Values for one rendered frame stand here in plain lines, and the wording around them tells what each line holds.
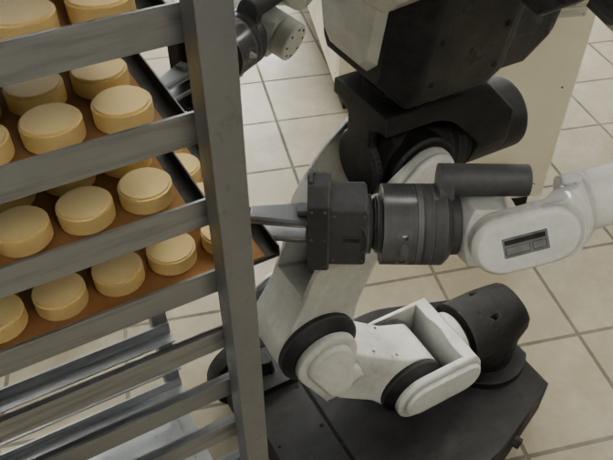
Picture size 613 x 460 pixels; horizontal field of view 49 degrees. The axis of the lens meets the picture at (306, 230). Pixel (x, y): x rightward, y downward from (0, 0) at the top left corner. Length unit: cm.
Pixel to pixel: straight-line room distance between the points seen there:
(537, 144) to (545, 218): 141
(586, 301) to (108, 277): 161
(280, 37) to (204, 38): 61
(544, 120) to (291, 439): 116
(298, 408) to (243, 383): 73
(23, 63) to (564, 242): 51
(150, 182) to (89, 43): 18
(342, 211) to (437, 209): 10
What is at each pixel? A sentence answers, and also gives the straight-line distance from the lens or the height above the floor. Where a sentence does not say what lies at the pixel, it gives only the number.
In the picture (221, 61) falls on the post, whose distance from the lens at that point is 50.
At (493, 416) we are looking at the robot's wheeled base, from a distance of 156.
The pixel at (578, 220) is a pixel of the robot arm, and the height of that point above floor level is 100.
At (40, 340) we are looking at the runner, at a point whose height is 97.
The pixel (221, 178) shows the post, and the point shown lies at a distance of 55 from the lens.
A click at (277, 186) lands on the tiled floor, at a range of 230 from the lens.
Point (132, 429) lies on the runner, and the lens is 80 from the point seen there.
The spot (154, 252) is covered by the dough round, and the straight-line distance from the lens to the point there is 69.
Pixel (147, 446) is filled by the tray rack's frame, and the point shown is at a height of 15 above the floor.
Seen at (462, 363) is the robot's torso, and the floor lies 33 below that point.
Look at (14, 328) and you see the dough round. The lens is 67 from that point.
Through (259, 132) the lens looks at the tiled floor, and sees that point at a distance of 256.
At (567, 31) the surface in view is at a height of 65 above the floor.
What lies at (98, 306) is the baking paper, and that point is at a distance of 68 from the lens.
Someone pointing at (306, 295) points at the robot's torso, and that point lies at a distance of 103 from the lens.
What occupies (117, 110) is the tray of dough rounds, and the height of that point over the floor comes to 115.
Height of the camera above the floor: 145
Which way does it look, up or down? 43 degrees down
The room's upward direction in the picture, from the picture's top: straight up
